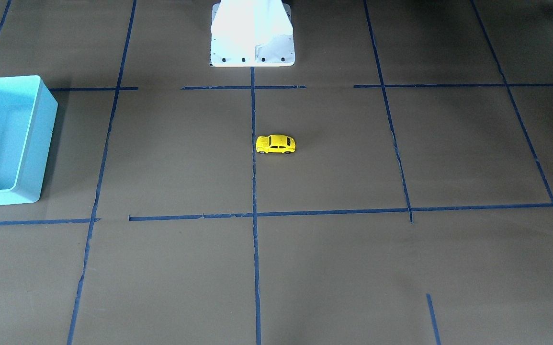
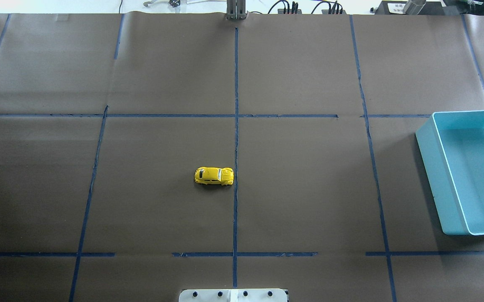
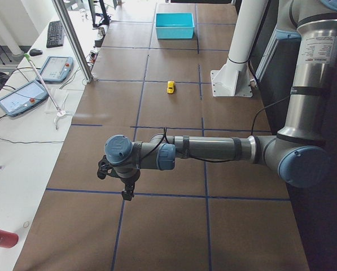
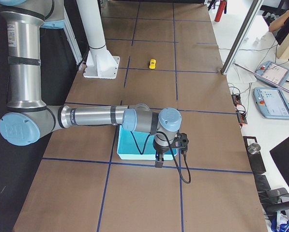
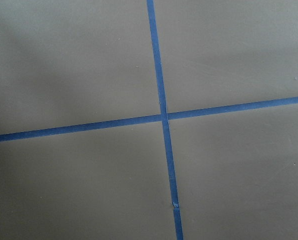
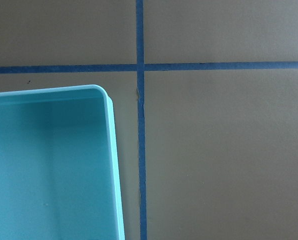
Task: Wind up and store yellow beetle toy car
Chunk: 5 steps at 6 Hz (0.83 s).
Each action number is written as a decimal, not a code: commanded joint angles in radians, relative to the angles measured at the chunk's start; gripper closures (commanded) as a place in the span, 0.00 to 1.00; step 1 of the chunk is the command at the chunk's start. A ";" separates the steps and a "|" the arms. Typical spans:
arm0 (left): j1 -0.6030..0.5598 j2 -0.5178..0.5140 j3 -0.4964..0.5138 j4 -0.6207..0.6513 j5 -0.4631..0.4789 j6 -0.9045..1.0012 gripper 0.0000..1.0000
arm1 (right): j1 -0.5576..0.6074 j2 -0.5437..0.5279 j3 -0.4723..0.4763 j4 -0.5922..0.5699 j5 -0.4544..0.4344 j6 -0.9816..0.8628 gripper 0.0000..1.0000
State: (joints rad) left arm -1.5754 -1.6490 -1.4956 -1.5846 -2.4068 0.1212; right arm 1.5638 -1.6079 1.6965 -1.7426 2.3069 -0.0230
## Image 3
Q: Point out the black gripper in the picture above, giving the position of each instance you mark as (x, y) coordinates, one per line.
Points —
(129, 182)

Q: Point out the yellow beetle toy car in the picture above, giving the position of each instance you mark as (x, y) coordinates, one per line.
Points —
(170, 87)

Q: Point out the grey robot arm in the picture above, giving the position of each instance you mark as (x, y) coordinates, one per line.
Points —
(296, 152)

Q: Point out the near teach pendant tablet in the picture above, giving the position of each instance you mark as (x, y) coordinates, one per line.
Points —
(23, 99)

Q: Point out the teach pendant tablet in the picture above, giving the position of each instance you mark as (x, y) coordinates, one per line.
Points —
(23, 99)
(56, 69)

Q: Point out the red cylinder bottle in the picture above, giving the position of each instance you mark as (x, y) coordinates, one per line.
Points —
(8, 239)

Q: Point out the far teach pendant tablet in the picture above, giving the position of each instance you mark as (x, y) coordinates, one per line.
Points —
(56, 69)

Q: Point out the small metal cup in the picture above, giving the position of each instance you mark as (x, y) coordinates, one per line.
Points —
(101, 31)

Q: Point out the black computer mouse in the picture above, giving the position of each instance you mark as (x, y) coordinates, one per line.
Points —
(35, 52)

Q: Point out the black keyboard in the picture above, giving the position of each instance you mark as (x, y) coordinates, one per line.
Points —
(55, 34)

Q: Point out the turquoise plastic bin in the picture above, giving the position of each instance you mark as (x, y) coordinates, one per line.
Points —
(174, 26)

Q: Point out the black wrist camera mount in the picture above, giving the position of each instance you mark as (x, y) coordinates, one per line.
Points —
(104, 168)

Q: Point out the grabber stick green handle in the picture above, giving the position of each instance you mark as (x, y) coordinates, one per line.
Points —
(60, 113)

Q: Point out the aluminium frame post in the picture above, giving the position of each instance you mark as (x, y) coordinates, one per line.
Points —
(73, 38)

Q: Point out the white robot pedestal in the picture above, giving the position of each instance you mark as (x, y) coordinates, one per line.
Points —
(233, 79)

